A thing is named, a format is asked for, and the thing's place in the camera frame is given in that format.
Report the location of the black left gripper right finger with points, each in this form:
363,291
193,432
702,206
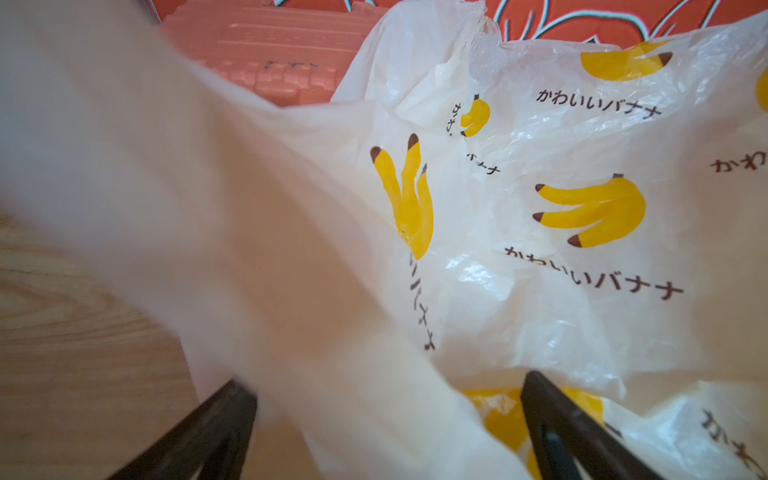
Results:
566,441

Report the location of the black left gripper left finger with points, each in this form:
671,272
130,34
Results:
209,443

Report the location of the banana print plastic bag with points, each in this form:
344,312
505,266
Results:
462,212

